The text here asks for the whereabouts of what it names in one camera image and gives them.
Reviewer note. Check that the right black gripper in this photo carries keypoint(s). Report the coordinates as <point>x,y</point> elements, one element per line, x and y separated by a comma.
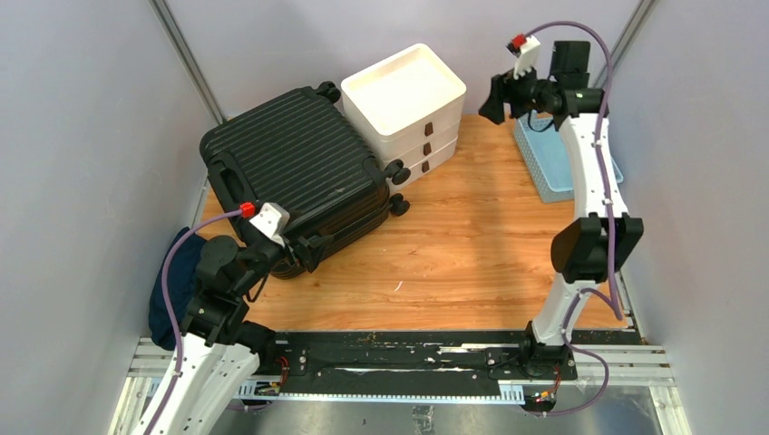
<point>493,108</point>

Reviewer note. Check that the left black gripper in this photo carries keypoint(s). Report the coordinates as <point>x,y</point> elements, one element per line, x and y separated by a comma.
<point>309,256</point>

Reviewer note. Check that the light blue plastic basket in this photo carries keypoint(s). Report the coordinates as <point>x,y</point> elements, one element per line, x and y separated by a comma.
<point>549,162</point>

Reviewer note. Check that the white three-drawer storage unit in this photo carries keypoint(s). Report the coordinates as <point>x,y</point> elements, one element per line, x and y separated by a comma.
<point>408,107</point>

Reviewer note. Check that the black ribbed hard-shell suitcase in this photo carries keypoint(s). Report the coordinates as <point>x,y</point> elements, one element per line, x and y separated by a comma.
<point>299,151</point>

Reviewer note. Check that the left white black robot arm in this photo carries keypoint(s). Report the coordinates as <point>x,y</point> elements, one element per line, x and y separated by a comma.
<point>216,349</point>

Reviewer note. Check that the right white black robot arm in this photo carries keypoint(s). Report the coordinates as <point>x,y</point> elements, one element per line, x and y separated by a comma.
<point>595,245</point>

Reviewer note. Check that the dark blue cloth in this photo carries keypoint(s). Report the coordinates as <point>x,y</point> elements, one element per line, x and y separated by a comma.
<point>181,288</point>

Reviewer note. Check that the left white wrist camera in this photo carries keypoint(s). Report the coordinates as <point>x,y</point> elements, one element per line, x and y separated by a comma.
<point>271,221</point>

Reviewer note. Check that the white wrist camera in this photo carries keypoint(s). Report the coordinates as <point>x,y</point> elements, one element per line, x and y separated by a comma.
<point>271,221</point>
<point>526,49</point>

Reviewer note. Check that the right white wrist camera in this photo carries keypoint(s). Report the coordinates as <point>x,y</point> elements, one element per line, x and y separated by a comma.
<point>526,49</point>

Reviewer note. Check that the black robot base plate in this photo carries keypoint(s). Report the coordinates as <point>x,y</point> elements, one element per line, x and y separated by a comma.
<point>416,364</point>

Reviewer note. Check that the right aluminium frame post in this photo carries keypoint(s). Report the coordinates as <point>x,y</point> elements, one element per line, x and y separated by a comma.
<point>631,30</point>

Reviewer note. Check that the aluminium frame post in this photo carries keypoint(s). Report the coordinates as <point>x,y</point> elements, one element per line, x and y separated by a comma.
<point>176,36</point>
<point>631,30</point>

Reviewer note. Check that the left aluminium frame post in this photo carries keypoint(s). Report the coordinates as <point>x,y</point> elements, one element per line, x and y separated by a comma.
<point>176,36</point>

